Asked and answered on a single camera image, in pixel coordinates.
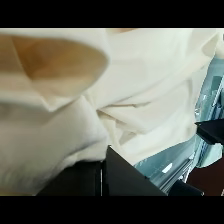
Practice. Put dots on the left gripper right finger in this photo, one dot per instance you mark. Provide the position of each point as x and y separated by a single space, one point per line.
123 178

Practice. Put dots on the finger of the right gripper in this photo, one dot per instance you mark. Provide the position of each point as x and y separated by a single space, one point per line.
213 130

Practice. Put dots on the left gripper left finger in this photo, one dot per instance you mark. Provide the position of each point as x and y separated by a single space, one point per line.
81 180

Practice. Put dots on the white T-shirt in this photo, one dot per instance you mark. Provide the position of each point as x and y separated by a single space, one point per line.
146 86

